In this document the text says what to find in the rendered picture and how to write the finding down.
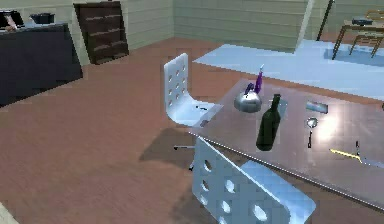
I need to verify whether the purple spray bottle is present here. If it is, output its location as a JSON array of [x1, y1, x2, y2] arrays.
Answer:
[[254, 64, 265, 95]]

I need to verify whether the dark green glass bottle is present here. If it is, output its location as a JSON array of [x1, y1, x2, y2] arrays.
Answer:
[[255, 93, 283, 152]]

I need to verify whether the white perforated chair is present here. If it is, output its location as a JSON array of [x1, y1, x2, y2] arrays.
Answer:
[[191, 136, 317, 224], [163, 52, 225, 172]]

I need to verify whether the dark brown chest of drawers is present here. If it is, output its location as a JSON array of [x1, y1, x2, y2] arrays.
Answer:
[[73, 0, 130, 66]]

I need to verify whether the small grey flat box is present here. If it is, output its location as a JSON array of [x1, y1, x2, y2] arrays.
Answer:
[[305, 100, 329, 114]]

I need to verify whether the brown shiny table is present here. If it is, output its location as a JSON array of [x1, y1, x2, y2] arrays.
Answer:
[[188, 78, 384, 212]]

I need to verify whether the black floor lamp pole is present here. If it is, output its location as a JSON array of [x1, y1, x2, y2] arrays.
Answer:
[[315, 0, 336, 42]]

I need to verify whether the dark purple cabinet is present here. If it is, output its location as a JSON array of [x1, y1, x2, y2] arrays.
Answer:
[[0, 22, 84, 108]]

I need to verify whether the black pot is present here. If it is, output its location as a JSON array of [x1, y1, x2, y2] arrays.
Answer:
[[30, 12, 56, 25]]

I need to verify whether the brown wooden side table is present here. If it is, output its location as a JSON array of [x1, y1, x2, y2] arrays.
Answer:
[[331, 9, 384, 61]]

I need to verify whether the dark blue flat box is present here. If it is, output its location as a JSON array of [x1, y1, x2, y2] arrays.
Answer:
[[351, 16, 374, 27]]

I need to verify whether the black box with pink item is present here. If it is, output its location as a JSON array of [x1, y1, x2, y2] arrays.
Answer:
[[0, 9, 25, 32]]

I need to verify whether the silver kettle with black handle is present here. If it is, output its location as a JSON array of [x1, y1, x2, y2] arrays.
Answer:
[[233, 83, 263, 114]]

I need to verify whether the silver spoon with black handle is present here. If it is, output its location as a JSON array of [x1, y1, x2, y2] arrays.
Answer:
[[306, 116, 319, 149]]

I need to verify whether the yellow handled knife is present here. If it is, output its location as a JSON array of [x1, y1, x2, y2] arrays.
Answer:
[[329, 148, 364, 164]]

